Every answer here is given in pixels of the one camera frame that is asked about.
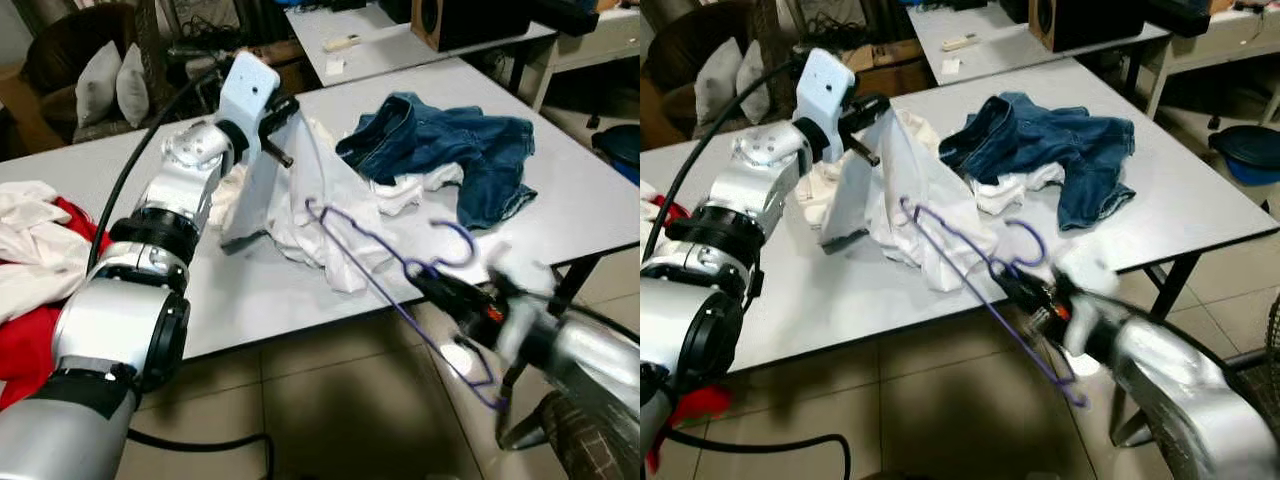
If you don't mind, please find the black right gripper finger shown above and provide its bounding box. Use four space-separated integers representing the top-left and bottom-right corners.
1000 270 1053 311
996 284 1043 323
408 280 471 323
410 268 481 311

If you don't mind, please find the purple wire hanger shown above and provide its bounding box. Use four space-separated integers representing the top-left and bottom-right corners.
303 198 506 411
898 195 1091 409

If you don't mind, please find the thin white shirt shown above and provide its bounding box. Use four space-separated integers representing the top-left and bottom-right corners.
218 105 486 296
818 105 1076 296

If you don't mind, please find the flat cardboard box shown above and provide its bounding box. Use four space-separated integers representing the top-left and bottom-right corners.
855 40 926 96
250 40 311 96

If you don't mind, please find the crumpled white shirt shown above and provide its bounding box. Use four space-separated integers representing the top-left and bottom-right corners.
975 163 1066 216
375 163 466 216

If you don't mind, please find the grey pillow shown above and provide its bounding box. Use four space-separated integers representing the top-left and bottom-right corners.
75 40 123 129
695 38 746 126
735 40 771 121
115 43 151 126

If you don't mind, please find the grey table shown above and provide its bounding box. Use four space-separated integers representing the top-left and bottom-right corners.
905 3 1171 96
285 3 557 96
640 57 1280 446
0 57 641 451

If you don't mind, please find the blue denim garment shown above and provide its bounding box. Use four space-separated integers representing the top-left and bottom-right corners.
335 92 538 231
938 92 1136 233

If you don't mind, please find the brown armchair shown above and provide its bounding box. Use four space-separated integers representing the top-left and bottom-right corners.
20 3 166 146
655 3 791 141

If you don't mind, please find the brown wooden speaker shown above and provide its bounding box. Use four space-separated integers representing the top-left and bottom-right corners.
410 0 531 53
1028 0 1146 53

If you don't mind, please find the blue round bin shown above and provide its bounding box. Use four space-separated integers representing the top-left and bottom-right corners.
592 123 641 186
1208 125 1280 188

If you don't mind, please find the white denim jacket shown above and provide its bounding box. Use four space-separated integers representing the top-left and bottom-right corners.
0 180 98 326

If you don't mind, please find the white desk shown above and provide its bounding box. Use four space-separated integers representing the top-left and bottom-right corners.
1145 5 1280 121
528 8 641 113

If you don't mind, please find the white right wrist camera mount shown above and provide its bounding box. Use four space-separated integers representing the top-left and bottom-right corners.
1055 240 1131 361
480 262 561 371

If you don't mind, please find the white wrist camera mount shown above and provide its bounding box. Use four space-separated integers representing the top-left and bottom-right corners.
1055 240 1131 361
480 262 561 371
215 50 281 151
795 47 858 141

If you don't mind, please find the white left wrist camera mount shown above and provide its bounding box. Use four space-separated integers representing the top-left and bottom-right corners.
795 47 858 141
215 50 281 151

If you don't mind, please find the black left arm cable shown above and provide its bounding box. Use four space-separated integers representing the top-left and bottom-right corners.
645 55 811 261
88 60 236 276

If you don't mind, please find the black floor cable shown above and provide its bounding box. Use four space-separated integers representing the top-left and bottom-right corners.
665 430 851 480
125 430 276 480

